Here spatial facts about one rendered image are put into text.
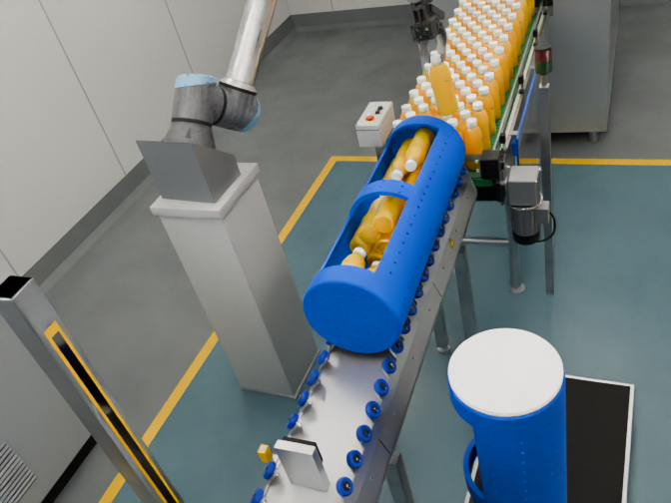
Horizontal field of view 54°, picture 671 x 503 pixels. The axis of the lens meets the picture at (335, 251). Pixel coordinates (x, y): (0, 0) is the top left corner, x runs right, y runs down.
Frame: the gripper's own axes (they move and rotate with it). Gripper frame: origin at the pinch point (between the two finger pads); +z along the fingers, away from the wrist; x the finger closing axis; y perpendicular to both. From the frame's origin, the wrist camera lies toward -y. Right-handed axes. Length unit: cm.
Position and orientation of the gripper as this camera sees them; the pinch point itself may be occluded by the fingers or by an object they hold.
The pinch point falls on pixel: (435, 57)
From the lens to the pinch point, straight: 229.4
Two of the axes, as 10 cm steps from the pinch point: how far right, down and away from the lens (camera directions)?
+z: 2.8, 8.1, 5.2
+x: 8.7, 0.1, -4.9
